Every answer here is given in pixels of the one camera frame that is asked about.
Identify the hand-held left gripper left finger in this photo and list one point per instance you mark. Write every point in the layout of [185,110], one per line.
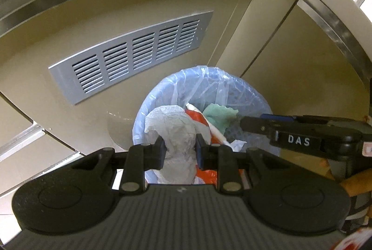
[159,155]

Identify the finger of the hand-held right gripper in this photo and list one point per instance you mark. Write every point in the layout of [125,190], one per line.
[255,125]
[276,116]

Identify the person's right hand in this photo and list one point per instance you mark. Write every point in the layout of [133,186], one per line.
[360,183]

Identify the beige vented cabinet door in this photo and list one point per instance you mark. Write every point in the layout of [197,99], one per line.
[87,128]

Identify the grey cabinet vent grille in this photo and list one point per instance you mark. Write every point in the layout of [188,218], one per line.
[130,55]

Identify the beige cabinet drawer front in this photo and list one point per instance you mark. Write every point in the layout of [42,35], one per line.
[11,122]
[43,168]

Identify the white mesh bin with liner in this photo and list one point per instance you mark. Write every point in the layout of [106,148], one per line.
[255,104]

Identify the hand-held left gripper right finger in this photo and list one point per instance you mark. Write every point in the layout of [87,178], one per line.
[201,155]

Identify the white paper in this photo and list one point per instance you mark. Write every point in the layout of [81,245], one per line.
[174,128]

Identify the orange-red plastic bag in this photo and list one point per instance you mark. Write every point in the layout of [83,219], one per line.
[207,176]

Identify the person's red and white clothing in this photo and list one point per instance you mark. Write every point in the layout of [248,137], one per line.
[353,242]

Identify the green tissue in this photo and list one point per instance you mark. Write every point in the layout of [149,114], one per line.
[221,115]

